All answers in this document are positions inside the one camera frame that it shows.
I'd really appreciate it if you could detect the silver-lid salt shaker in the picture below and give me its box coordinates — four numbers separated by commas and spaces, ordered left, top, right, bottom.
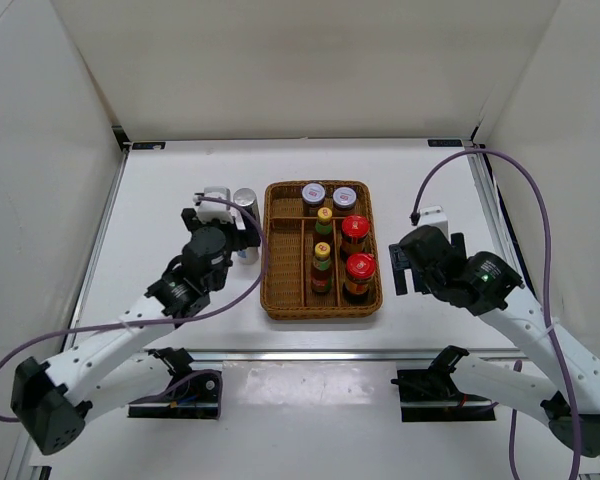
237, 247, 260, 265
233, 187, 261, 223

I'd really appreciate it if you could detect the red-lid sauce jar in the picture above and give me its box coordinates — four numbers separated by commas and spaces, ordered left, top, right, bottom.
340, 215, 370, 260
343, 252, 377, 304

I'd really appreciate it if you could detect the green-label sauce bottle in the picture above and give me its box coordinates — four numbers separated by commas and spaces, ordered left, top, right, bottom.
310, 242, 333, 294
313, 207, 334, 245

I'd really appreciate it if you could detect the white-lid spice jar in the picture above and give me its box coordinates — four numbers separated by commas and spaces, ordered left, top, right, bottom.
301, 182, 326, 217
332, 186, 357, 217

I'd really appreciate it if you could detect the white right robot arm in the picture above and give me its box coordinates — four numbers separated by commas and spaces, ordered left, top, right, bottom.
398, 225, 600, 458

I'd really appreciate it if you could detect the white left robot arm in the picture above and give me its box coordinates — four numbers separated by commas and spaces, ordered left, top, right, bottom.
10, 198, 264, 456

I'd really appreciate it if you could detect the brown wicker basket tray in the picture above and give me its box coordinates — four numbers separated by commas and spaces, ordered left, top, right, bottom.
260, 180, 383, 321

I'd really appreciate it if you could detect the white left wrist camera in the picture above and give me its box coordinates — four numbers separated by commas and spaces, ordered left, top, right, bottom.
193, 186, 235, 225

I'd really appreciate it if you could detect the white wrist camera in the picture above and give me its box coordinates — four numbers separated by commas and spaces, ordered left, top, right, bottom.
193, 186, 235, 225
410, 205, 449, 237

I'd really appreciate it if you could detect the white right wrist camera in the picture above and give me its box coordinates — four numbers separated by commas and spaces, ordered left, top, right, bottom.
410, 205, 449, 237

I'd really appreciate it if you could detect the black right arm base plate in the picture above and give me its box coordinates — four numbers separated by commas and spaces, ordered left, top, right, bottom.
391, 369, 497, 423

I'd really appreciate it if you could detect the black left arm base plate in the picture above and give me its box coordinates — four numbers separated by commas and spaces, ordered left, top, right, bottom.
127, 369, 223, 420

